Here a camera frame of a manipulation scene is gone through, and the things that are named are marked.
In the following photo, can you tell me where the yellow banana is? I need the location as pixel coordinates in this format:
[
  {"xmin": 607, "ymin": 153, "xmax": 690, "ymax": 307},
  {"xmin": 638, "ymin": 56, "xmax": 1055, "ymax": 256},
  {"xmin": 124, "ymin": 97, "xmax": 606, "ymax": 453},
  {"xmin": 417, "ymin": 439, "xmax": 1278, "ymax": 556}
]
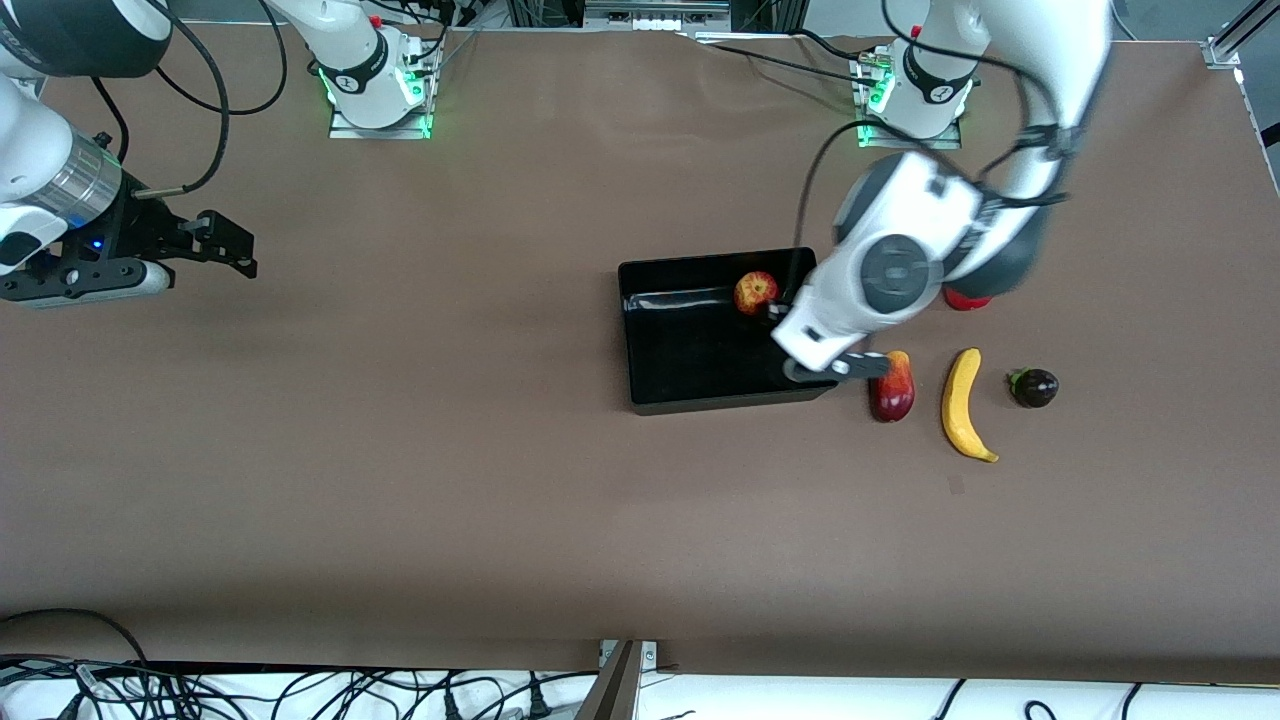
[{"xmin": 941, "ymin": 347, "xmax": 1000, "ymax": 464}]

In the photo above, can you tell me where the white power strip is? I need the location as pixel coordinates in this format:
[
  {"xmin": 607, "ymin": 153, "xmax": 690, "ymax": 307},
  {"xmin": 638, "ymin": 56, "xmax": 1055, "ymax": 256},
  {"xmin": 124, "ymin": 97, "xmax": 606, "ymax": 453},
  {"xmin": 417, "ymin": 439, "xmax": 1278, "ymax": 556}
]
[{"xmin": 584, "ymin": 0, "xmax": 733, "ymax": 31}]

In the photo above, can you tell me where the red yellow mango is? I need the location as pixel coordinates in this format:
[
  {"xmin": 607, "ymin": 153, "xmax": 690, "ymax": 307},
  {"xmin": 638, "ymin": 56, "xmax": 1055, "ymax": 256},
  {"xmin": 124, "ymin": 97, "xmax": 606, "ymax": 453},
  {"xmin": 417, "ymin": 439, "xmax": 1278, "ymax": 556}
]
[{"xmin": 868, "ymin": 350, "xmax": 916, "ymax": 424}]

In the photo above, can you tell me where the dark purple eggplant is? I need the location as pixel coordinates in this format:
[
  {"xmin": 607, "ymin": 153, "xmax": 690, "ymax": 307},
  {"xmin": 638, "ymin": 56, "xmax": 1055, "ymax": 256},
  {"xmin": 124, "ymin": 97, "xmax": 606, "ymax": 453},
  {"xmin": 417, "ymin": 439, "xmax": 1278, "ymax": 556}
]
[{"xmin": 1008, "ymin": 367, "xmax": 1060, "ymax": 409}]

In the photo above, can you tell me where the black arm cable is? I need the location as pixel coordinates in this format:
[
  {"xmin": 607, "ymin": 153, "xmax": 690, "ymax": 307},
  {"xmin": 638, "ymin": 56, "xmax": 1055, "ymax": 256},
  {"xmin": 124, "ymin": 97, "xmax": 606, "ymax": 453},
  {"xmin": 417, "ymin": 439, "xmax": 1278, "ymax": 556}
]
[
  {"xmin": 90, "ymin": 0, "xmax": 289, "ymax": 197},
  {"xmin": 795, "ymin": 0, "xmax": 1077, "ymax": 301}
]

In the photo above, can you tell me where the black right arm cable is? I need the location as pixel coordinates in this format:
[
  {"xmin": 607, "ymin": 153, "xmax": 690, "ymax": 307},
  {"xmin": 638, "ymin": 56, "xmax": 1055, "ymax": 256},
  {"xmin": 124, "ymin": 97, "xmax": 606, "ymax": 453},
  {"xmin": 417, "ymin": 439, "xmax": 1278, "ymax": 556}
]
[{"xmin": 90, "ymin": 0, "xmax": 289, "ymax": 197}]

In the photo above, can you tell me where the black plastic box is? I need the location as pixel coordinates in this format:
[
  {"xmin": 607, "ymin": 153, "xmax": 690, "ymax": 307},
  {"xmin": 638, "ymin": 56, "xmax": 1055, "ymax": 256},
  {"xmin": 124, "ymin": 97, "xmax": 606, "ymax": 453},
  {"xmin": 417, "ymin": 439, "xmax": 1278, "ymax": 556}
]
[{"xmin": 617, "ymin": 247, "xmax": 841, "ymax": 417}]

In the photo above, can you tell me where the red yellow apple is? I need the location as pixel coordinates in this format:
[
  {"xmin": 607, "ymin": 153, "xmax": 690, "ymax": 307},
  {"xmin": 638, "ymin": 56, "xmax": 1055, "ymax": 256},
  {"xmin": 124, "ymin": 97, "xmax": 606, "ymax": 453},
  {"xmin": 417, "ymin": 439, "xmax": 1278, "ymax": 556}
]
[{"xmin": 734, "ymin": 271, "xmax": 780, "ymax": 317}]

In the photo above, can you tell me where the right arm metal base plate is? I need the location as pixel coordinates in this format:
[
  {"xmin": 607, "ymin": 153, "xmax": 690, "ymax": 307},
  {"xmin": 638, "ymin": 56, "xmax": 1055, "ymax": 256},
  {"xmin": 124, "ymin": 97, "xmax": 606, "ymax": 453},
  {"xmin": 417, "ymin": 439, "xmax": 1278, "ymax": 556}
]
[{"xmin": 328, "ymin": 45, "xmax": 441, "ymax": 141}]

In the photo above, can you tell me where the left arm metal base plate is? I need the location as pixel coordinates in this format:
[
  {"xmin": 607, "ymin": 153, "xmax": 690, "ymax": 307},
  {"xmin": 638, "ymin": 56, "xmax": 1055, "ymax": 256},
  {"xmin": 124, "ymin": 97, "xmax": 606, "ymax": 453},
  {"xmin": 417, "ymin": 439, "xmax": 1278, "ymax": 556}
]
[{"xmin": 853, "ymin": 50, "xmax": 964, "ymax": 151}]

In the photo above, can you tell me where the aluminium profile bar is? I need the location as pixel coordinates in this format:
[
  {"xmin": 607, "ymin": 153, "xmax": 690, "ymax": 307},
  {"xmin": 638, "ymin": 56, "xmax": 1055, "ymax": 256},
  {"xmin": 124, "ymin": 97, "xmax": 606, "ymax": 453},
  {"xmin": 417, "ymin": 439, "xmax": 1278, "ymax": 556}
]
[{"xmin": 574, "ymin": 640, "xmax": 661, "ymax": 720}]

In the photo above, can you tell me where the aluminium corner post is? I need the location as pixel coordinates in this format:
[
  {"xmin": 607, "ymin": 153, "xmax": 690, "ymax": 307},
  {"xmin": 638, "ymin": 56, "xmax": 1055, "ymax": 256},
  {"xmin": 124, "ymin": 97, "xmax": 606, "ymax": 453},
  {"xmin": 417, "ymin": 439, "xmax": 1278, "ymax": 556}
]
[{"xmin": 1204, "ymin": 0, "xmax": 1280, "ymax": 70}]

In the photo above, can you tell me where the black looped cable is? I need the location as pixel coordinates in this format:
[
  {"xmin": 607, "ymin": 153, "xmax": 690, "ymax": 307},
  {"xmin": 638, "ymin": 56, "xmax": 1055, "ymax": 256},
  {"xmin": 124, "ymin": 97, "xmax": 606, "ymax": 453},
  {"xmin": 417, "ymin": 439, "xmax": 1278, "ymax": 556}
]
[{"xmin": 0, "ymin": 607, "xmax": 149, "ymax": 669}]

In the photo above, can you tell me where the brown table cover sheet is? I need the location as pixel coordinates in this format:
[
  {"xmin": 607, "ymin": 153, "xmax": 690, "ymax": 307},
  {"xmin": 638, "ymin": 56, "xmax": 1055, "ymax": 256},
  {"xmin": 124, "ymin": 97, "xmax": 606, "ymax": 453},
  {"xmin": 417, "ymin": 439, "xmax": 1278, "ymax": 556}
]
[{"xmin": 0, "ymin": 25, "xmax": 1280, "ymax": 673}]

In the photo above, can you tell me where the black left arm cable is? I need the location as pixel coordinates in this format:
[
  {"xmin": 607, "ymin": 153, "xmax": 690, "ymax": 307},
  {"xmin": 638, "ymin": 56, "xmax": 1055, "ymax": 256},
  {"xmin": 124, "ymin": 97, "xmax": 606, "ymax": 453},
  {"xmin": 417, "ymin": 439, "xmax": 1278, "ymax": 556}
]
[{"xmin": 795, "ymin": 0, "xmax": 1077, "ymax": 301}]

